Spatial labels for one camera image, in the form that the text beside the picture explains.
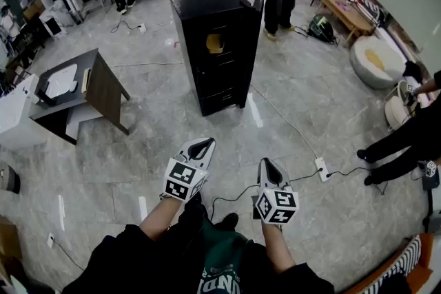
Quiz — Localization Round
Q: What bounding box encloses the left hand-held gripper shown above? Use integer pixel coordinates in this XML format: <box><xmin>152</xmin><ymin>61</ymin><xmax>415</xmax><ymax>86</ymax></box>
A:
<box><xmin>161</xmin><ymin>137</ymin><xmax>217</xmax><ymax>202</ymax></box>

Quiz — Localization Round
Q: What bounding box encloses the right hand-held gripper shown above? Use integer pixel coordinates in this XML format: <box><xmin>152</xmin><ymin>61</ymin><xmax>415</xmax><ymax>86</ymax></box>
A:
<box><xmin>254</xmin><ymin>157</ymin><xmax>300</xmax><ymax>226</ymax></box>

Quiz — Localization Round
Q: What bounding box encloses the yellow plastic bowl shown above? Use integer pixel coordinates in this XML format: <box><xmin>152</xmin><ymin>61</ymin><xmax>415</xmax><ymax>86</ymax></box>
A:
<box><xmin>205</xmin><ymin>33</ymin><xmax>226</xmax><ymax>55</ymax></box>

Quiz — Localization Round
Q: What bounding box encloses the black cabinet with door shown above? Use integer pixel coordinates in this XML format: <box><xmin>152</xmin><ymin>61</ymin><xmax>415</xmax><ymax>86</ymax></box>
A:
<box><xmin>169</xmin><ymin>0</ymin><xmax>267</xmax><ymax>118</ymax></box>

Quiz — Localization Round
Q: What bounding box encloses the person's right forearm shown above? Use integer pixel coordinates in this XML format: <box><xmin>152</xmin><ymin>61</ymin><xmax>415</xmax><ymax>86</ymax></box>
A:
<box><xmin>260</xmin><ymin>220</ymin><xmax>298</xmax><ymax>275</ymax></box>

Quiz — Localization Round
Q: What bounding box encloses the person's left forearm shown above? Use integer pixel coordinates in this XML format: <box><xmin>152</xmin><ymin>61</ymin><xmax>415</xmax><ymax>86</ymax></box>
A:
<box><xmin>139</xmin><ymin>197</ymin><xmax>184</xmax><ymax>242</ymax></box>

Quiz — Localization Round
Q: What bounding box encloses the person's black shoe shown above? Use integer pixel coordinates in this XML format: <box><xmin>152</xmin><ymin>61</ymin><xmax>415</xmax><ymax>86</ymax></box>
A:
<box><xmin>214</xmin><ymin>212</ymin><xmax>240</xmax><ymax>232</ymax></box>

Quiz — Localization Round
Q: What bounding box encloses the dark wooden side table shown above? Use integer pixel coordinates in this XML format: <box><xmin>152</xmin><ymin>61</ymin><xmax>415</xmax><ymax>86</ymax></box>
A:
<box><xmin>30</xmin><ymin>48</ymin><xmax>132</xmax><ymax>146</ymax></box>

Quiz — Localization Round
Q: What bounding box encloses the person's black green clothing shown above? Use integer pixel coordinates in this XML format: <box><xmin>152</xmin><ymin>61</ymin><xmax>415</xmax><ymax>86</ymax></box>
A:
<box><xmin>61</xmin><ymin>191</ymin><xmax>336</xmax><ymax>294</ymax></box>

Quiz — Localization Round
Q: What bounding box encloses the light wooden flat block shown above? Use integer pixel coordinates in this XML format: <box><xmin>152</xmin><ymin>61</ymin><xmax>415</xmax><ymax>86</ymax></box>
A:
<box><xmin>81</xmin><ymin>67</ymin><xmax>92</xmax><ymax>94</ymax></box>

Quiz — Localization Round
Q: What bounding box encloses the round white stool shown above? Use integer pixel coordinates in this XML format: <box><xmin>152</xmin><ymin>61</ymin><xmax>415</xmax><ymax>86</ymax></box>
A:
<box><xmin>384</xmin><ymin>80</ymin><xmax>420</xmax><ymax>132</ymax></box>

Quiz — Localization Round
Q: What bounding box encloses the white rectangular tray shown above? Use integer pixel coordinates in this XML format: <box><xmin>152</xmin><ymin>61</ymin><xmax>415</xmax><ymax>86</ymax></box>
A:
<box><xmin>44</xmin><ymin>63</ymin><xmax>79</xmax><ymax>99</ymax></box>

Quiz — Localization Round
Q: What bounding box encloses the white round tub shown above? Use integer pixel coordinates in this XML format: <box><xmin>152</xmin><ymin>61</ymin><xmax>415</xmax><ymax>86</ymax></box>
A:
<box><xmin>349</xmin><ymin>34</ymin><xmax>408</xmax><ymax>91</ymax></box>

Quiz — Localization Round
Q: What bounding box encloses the green black backpack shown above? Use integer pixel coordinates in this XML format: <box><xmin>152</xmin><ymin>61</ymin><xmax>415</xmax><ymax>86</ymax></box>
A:
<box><xmin>306</xmin><ymin>14</ymin><xmax>337</xmax><ymax>44</ymax></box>

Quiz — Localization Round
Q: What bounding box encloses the striped orange seat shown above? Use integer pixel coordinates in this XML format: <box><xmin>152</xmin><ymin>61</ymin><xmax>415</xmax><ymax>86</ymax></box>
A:
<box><xmin>344</xmin><ymin>233</ymin><xmax>435</xmax><ymax>294</ymax></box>

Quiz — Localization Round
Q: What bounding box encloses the light wooden bench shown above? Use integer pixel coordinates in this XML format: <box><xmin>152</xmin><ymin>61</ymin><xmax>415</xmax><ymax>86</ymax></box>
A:
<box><xmin>320</xmin><ymin>0</ymin><xmax>375</xmax><ymax>46</ymax></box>

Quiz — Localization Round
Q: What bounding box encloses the white cabinet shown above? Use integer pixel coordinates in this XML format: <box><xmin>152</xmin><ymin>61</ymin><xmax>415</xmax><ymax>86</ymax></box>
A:
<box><xmin>0</xmin><ymin>73</ymin><xmax>48</xmax><ymax>151</ymax></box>

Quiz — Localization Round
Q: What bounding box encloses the grey round bin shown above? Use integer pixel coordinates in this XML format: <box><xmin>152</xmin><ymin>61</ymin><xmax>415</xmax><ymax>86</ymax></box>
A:
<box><xmin>0</xmin><ymin>161</ymin><xmax>21</xmax><ymax>195</ymax></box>

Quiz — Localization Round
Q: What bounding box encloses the thin black cable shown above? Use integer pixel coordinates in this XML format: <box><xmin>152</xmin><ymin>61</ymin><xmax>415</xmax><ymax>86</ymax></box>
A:
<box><xmin>209</xmin><ymin>166</ymin><xmax>389</xmax><ymax>222</ymax></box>

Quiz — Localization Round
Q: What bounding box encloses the white power cable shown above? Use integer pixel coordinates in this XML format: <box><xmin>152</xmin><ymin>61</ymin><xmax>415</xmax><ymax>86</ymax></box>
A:
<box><xmin>249</xmin><ymin>83</ymin><xmax>320</xmax><ymax>160</ymax></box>

